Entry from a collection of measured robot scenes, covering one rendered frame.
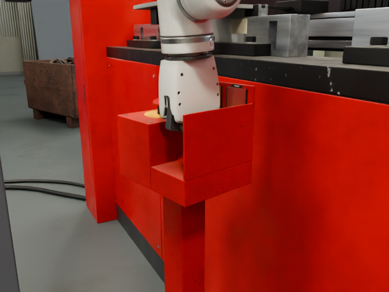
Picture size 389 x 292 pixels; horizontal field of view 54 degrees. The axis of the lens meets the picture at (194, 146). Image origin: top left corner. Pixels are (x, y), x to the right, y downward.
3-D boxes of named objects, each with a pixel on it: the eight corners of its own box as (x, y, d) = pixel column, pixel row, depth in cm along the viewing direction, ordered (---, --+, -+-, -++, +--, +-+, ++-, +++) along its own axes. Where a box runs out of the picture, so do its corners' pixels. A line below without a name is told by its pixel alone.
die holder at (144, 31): (134, 46, 178) (134, 24, 176) (146, 46, 181) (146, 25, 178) (182, 49, 136) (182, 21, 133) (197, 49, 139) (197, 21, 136)
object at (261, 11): (217, 19, 116) (217, 8, 115) (226, 19, 117) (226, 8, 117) (258, 16, 99) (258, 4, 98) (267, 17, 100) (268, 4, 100)
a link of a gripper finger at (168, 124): (176, 78, 62) (197, 96, 65) (153, 120, 60) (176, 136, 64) (180, 79, 61) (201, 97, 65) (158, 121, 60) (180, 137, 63)
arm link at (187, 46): (191, 32, 66) (193, 50, 67) (149, 37, 61) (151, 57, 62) (226, 32, 60) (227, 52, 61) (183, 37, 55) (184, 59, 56)
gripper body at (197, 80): (196, 44, 67) (199, 108, 71) (147, 51, 61) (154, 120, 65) (227, 46, 62) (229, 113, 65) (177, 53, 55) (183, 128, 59)
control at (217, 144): (120, 175, 76) (114, 82, 71) (182, 158, 86) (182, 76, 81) (184, 207, 61) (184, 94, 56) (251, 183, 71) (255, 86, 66)
